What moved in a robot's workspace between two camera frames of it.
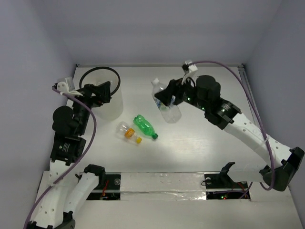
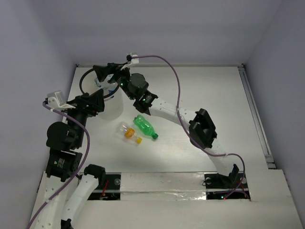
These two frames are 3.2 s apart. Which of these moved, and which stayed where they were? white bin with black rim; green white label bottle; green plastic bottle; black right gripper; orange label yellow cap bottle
Moved: green white label bottle; black right gripper
Stayed: orange label yellow cap bottle; white bin with black rim; green plastic bottle
